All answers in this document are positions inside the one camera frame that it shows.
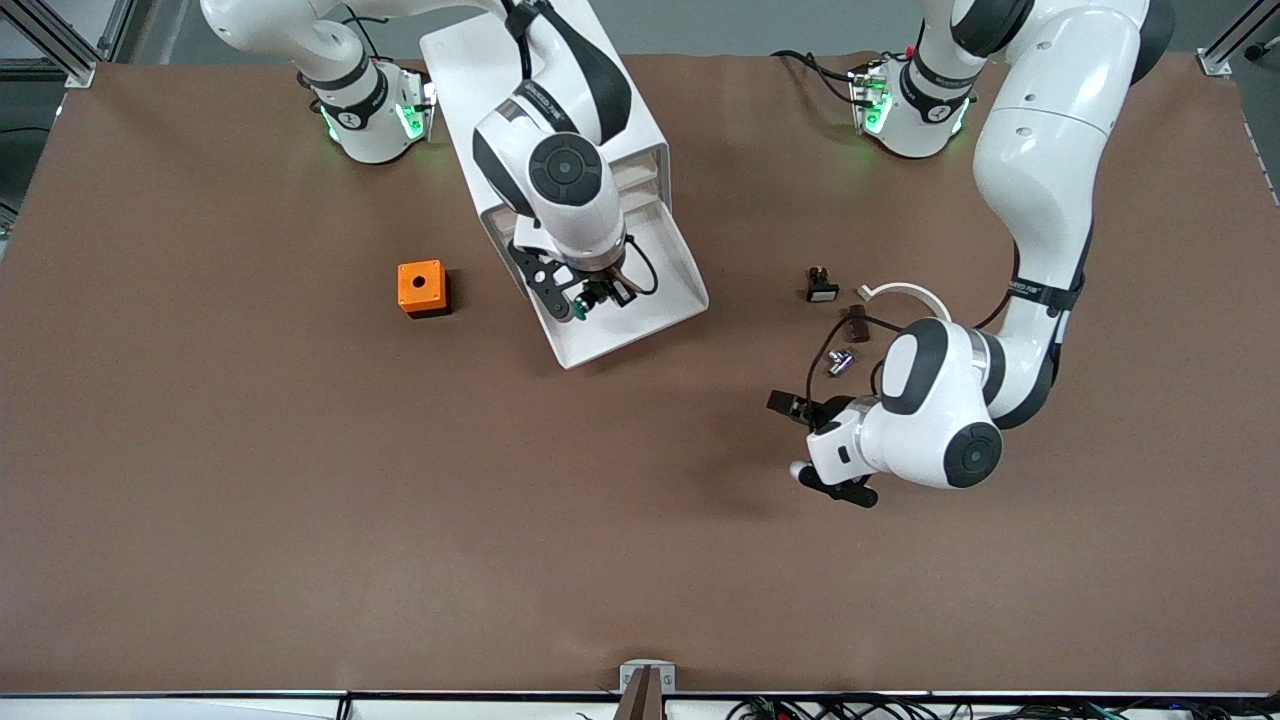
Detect black cable bundle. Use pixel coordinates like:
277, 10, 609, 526
725, 693, 1280, 720

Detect aluminium frame profile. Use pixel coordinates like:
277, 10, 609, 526
1196, 0, 1280, 79
20, 0, 136, 89

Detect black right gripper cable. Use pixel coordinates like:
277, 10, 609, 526
624, 234, 662, 297

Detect white table edge rail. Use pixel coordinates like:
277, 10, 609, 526
0, 692, 1280, 720

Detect orange button box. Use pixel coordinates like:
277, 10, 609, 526
397, 260, 452, 319

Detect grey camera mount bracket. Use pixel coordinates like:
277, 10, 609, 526
618, 660, 677, 720

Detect white curved plastic bracket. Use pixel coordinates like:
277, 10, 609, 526
857, 282, 947, 323

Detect black left arm base cable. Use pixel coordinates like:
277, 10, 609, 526
770, 48, 871, 106

